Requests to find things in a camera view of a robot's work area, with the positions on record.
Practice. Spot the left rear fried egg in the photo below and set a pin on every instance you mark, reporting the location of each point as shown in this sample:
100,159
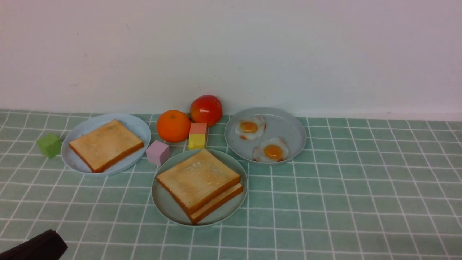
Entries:
251,128

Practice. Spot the toast slice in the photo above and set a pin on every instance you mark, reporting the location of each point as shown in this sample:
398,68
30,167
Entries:
197,180
106,146
215,203

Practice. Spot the orange fruit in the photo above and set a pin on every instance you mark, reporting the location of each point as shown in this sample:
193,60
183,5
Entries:
173,126

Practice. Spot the right fried egg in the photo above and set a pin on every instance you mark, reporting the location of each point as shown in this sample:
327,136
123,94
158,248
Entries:
271,150

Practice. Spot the pink cube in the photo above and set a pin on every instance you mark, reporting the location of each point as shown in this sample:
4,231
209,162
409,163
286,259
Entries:
158,153

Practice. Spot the green plate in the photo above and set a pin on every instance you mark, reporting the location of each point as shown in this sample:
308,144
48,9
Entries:
170,209

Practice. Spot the pink yellow block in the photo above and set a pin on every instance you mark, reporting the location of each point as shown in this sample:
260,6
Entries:
197,136

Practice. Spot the grey egg plate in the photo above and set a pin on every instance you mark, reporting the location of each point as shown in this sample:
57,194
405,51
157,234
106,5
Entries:
280,124

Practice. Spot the fried egg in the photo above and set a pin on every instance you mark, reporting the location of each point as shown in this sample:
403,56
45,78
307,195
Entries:
251,128
271,150

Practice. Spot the light blue bread plate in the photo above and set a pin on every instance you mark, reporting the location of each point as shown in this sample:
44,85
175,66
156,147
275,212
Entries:
134,124

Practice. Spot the red apple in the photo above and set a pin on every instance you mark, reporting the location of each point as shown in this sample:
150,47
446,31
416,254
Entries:
206,109

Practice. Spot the green cube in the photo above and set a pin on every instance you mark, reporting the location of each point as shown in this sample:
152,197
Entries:
50,145

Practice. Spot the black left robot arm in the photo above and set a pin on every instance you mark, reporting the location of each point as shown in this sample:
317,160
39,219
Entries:
47,246

